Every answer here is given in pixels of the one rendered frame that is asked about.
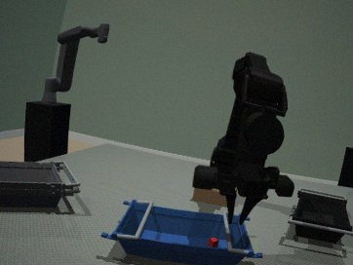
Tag small red block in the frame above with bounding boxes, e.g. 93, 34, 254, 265
208, 237, 218, 247

